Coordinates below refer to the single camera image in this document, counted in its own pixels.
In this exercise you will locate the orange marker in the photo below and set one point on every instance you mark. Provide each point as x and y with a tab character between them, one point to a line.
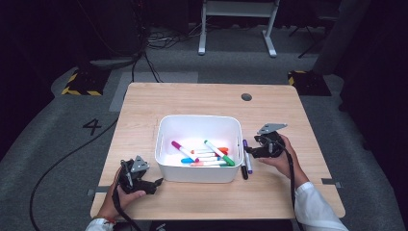
224	149

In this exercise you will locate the white metal table frame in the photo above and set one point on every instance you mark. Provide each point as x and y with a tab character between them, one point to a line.
237	9

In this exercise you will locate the purple marker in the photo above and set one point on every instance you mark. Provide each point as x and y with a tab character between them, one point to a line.
245	143

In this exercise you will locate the light blue marker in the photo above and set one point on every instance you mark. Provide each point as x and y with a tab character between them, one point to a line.
186	160

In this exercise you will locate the black marker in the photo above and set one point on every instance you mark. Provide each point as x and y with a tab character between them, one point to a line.
244	173

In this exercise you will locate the white plastic bin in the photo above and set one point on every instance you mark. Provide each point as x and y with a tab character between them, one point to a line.
198	174

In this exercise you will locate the dark round stand base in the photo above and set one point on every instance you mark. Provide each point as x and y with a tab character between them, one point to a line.
112	63

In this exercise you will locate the magenta marker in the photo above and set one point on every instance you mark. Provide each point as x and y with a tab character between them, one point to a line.
176	145

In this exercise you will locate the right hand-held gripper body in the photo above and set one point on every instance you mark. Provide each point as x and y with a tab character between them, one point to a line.
272	146

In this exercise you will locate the grey tape strip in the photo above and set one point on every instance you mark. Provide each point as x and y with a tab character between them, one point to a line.
330	182
101	189

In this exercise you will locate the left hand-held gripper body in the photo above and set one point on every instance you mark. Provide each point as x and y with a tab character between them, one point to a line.
133	181

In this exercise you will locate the black yellow striped floor mat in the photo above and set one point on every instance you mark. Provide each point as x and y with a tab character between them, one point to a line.
85	83
309	84

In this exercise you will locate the person's left hand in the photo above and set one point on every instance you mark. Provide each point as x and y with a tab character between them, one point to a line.
126	199

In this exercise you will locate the person's right hand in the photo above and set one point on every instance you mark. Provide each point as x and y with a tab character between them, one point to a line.
285	163

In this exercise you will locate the grey curtain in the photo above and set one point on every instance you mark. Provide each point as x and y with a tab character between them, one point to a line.
340	35

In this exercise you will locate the black tripod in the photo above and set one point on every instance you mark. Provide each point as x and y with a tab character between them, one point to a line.
312	35

